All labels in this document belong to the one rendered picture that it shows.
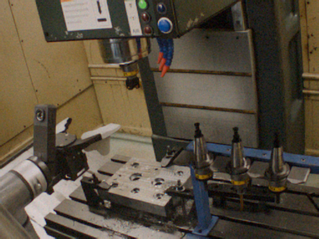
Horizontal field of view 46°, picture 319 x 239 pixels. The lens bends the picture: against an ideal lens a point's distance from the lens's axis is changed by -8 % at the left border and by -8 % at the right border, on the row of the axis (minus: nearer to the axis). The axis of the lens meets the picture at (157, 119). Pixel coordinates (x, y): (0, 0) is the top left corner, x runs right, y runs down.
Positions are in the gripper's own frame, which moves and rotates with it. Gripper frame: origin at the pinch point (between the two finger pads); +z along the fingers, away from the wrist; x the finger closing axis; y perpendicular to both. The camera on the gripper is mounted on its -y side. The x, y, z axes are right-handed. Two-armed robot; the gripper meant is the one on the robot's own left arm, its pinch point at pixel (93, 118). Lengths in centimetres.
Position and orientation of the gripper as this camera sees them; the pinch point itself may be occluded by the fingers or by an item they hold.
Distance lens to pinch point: 91.4
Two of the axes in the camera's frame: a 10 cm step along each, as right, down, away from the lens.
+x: 8.3, 1.0, -5.4
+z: 5.2, -4.6, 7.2
